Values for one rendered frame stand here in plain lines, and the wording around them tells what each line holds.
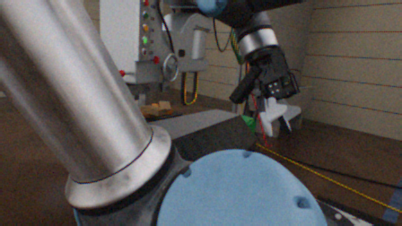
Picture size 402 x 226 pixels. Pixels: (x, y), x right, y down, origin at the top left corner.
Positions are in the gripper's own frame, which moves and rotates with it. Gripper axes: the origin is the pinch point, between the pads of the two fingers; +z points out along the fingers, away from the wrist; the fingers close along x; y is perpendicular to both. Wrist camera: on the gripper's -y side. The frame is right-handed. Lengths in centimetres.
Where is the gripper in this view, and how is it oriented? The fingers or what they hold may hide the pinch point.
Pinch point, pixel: (278, 135)
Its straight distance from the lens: 63.0
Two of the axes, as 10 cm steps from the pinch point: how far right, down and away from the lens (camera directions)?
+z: 2.6, 9.5, -1.8
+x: 5.7, 0.0, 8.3
